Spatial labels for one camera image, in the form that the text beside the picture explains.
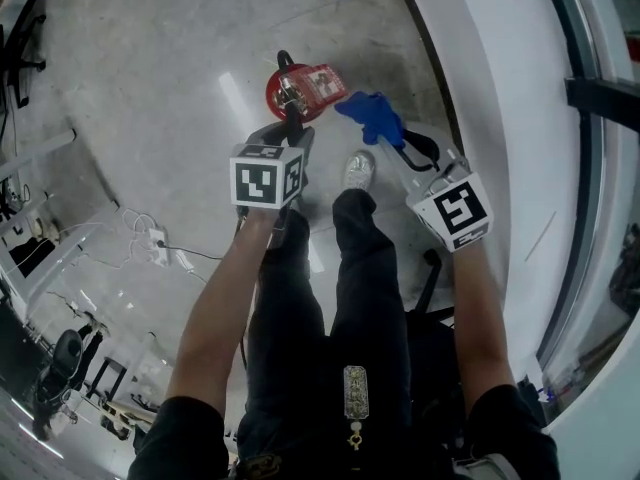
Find red tag in clear sleeve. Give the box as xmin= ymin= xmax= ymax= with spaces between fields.
xmin=279 ymin=64 xmax=349 ymax=117

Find person's black shirt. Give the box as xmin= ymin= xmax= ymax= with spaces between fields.
xmin=127 ymin=382 xmax=559 ymax=480

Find red fire extinguisher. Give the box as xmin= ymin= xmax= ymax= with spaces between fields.
xmin=264 ymin=49 xmax=331 ymax=149

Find person's black trousers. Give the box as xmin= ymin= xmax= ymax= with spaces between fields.
xmin=237 ymin=187 xmax=416 ymax=469

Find white floor cable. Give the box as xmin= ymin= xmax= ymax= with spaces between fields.
xmin=49 ymin=207 xmax=166 ymax=272

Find person's right forearm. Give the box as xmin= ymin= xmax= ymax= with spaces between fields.
xmin=449 ymin=247 xmax=516 ymax=409

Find person's left forearm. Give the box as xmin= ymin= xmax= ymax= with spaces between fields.
xmin=167 ymin=207 xmax=279 ymax=414

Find ornate hanging pendant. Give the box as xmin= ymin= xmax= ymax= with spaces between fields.
xmin=343 ymin=365 xmax=372 ymax=452

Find white desk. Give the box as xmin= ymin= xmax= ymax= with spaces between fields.
xmin=0 ymin=127 xmax=121 ymax=314

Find black window frame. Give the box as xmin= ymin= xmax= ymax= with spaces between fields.
xmin=537 ymin=0 xmax=640 ymax=419

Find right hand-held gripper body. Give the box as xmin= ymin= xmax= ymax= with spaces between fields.
xmin=404 ymin=156 xmax=495 ymax=254

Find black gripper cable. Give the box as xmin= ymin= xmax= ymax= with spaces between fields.
xmin=234 ymin=205 xmax=251 ymax=369

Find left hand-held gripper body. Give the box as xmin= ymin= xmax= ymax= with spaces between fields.
xmin=228 ymin=142 xmax=308 ymax=212

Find white power strip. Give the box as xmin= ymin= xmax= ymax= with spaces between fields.
xmin=148 ymin=227 xmax=171 ymax=268

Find blue cloth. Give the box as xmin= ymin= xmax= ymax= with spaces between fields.
xmin=333 ymin=91 xmax=405 ymax=148

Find black padded office chair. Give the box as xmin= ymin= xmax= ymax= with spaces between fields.
xmin=0 ymin=12 xmax=49 ymax=109

